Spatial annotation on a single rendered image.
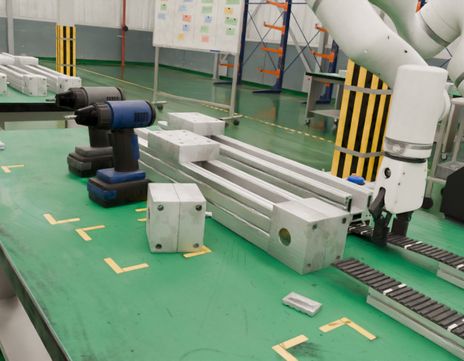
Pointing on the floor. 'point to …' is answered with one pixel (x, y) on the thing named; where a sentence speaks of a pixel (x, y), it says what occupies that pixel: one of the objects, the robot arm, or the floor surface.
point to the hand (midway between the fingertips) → (389, 232)
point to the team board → (199, 36)
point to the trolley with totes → (440, 153)
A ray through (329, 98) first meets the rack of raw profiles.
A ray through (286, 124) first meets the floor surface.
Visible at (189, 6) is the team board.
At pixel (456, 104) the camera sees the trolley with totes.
